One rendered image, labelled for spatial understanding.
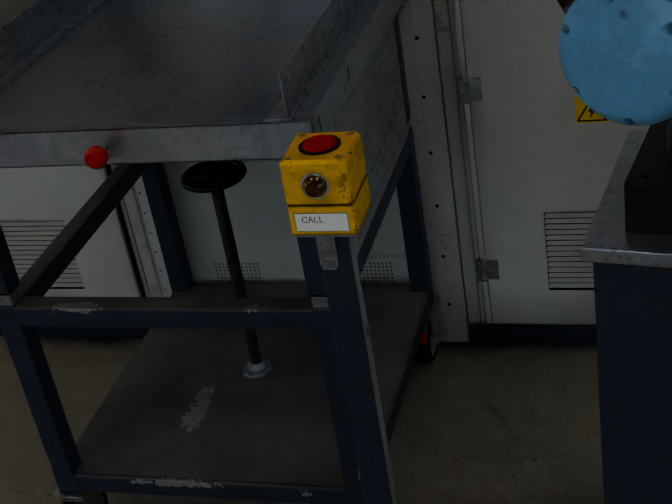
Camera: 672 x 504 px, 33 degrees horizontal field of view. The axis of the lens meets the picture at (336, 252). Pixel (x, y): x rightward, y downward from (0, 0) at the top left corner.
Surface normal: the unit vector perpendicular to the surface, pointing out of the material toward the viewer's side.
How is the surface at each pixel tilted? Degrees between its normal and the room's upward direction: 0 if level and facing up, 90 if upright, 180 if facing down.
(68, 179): 90
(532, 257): 90
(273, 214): 90
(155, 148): 90
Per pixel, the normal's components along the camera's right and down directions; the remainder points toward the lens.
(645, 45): -0.67, 0.46
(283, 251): -0.23, 0.52
